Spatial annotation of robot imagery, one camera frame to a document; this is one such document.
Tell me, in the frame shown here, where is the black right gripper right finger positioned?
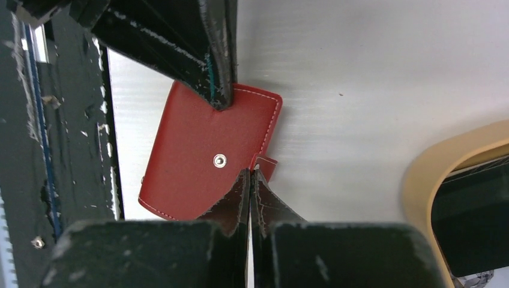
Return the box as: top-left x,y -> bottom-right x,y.
251,170 -> 445,287

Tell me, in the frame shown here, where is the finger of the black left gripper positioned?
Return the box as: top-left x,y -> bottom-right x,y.
16,0 -> 238,111

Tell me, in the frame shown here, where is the red leather card holder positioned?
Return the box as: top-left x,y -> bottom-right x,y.
138,82 -> 283,220

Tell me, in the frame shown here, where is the black card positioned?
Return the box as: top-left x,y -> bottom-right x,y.
432,157 -> 508,277

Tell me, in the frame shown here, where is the tan oval card tray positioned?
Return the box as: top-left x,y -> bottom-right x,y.
402,119 -> 508,287

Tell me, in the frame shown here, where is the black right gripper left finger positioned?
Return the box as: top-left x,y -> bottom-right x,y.
40,169 -> 251,287

